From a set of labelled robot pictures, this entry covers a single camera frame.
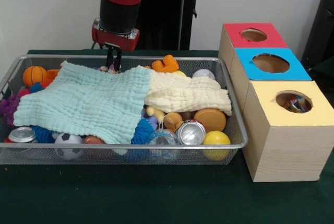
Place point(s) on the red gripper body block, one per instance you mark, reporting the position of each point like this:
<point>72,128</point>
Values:
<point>114,40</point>

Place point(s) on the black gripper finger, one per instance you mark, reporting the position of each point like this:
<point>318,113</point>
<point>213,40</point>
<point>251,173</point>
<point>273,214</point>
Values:
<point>118,59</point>
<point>109,57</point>

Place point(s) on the small polka dot paper ball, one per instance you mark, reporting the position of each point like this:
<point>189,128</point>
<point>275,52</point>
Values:
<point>104,69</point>

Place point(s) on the cream waffle cloth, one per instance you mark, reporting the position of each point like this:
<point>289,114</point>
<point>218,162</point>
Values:
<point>193,93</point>

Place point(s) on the crushed silver can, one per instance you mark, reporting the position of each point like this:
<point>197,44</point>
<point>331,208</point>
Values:
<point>191,132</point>

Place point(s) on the wooden box three round holes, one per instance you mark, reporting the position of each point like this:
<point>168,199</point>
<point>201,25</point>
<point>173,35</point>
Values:
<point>287,151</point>

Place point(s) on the orange rubber toy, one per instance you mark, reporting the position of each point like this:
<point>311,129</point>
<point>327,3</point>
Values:
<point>167,64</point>

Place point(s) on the mint waffle cloth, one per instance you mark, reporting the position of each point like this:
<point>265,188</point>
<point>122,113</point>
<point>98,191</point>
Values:
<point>65,98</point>

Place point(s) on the orange toy basketball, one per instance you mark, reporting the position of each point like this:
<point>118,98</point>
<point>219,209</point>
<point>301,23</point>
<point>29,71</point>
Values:
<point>34,76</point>

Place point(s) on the white toy baseball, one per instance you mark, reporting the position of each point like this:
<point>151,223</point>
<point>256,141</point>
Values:
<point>204,73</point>

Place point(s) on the crushed clear plastic bottle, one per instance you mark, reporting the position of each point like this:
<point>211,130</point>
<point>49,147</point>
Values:
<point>163,140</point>

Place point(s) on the small soccer ball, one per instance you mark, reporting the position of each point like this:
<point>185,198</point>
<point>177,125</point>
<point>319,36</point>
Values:
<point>68,144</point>

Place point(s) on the red and silver can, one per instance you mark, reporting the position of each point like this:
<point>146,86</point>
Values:
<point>22,134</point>

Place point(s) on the yellow ball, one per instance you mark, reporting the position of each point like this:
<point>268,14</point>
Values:
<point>216,143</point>

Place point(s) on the dark green table cloth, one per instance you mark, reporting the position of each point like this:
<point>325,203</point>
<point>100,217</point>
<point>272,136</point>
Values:
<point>130,195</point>

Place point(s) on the black upright panel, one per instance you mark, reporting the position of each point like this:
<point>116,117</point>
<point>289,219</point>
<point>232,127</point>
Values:
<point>323,12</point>

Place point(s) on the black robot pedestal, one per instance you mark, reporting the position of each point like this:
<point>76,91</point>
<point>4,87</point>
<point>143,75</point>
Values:
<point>169,20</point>

